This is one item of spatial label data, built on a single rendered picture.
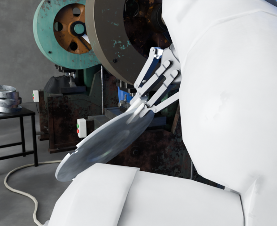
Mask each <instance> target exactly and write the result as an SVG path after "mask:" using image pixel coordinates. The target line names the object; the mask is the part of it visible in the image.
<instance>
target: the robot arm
mask: <svg viewBox="0 0 277 226"><path fill-rule="evenodd" d="M162 17H163V20H164V22H165V24H166V26H167V28H168V31H169V34H170V36H171V39H172V44H171V45H170V47H168V48H165V49H164V50H163V49H161V48H160V47H152V48H151V49H150V54H149V58H148V60H147V62H146V64H145V65H144V67H143V69H142V71H141V73H140V74H139V76H138V78H137V80H136V82H135V83H134V87H135V88H136V89H137V94H136V95H135V96H134V98H133V99H132V100H131V101H130V104H131V106H130V108H129V109H128V110H127V111H129V110H132V109H134V108H137V107H138V108H137V110H136V111H135V112H134V113H133V114H132V115H131V117H130V118H129V119H128V120H127V121H126V124H127V125H128V124H131V123H134V122H136V121H137V119H138V118H139V117H144V116H147V114H148V113H149V112H150V111H151V110H153V112H154V113H157V112H160V111H163V110H164V109H166V108H168V107H169V106H171V105H173V104H174V103H176V102H177V101H179V102H180V113H181V123H182V138H183V142H184V144H185V146H186V148H187V150H188V153H189V155H190V157H191V159H192V161H193V163H194V165H195V168H196V170H197V172H198V174H199V175H201V176H203V177H204V178H207V179H209V180H211V181H214V182H216V183H218V184H221V185H223V186H225V189H224V190H223V189H219V188H217V187H213V186H210V185H207V184H203V183H200V182H197V181H193V180H189V179H184V178H177V177H172V176H167V175H161V174H155V173H149V172H144V171H139V170H140V168H135V167H128V166H120V165H109V164H101V163H96V164H94V165H93V166H91V167H89V168H88V169H86V170H85V171H83V172H81V173H80V174H78V175H77V176H76V178H75V179H74V180H73V181H72V183H71V184H70V185H69V187H68V188H67V189H66V190H65V192H64V193H63V194H62V196H61V197H60V198H59V200H58V201H57V202H56V205H55V207H54V210H53V212H52V215H51V218H50V221H49V223H48V226H277V1H276V0H163V6H162ZM160 58H161V64H160V68H159V69H158V70H157V71H156V72H155V74H154V75H153V76H152V77H151V78H150V79H149V77H150V75H151V74H152V72H153V70H154V68H155V66H156V65H157V63H158V61H159V59H160ZM164 77H166V80H165V81H164V82H163V85H162V86H161V87H160V88H159V90H158V91H157V92H156V93H155V94H154V96H153V97H152V98H151V99H150V100H149V101H148V102H145V101H146V100H147V99H148V97H147V96H145V95H148V94H149V92H150V91H151V90H152V89H153V88H154V87H155V86H156V85H157V84H158V83H159V82H160V81H161V80H162V79H163V78H164ZM148 79H149V80H148ZM179 83H180V84H181V85H180V89H179V92H177V93H176V94H174V95H173V96H171V97H169V98H168V99H166V100H165V101H163V102H162V103H160V104H158V103H159V102H160V101H161V100H162V99H163V98H164V96H165V95H166V94H167V93H168V92H169V91H170V90H171V89H172V87H174V86H175V85H176V84H179ZM127 111H126V112H127Z"/></svg>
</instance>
